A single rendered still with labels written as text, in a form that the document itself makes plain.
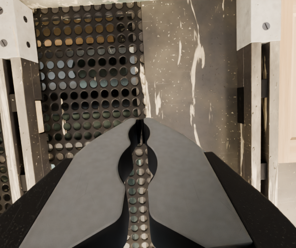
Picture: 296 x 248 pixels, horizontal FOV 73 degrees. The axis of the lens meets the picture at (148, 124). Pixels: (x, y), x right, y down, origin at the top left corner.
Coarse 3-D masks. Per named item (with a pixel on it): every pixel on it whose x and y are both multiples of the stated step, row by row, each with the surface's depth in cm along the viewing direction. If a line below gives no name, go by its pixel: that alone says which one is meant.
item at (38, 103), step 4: (36, 100) 48; (36, 104) 48; (40, 104) 50; (36, 108) 48; (40, 108) 50; (36, 112) 48; (40, 112) 50; (40, 116) 49; (40, 120) 49; (40, 124) 49; (40, 128) 49; (40, 132) 49
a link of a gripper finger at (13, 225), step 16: (64, 160) 8; (48, 176) 8; (32, 192) 7; (48, 192) 7; (16, 208) 6; (32, 208) 6; (0, 224) 6; (16, 224) 6; (32, 224) 6; (0, 240) 6; (16, 240) 6
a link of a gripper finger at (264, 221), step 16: (208, 160) 8; (224, 176) 7; (240, 176) 7; (240, 192) 7; (256, 192) 7; (240, 208) 6; (256, 208) 6; (272, 208) 6; (256, 224) 6; (272, 224) 6; (288, 224) 6; (256, 240) 5; (272, 240) 5; (288, 240) 5
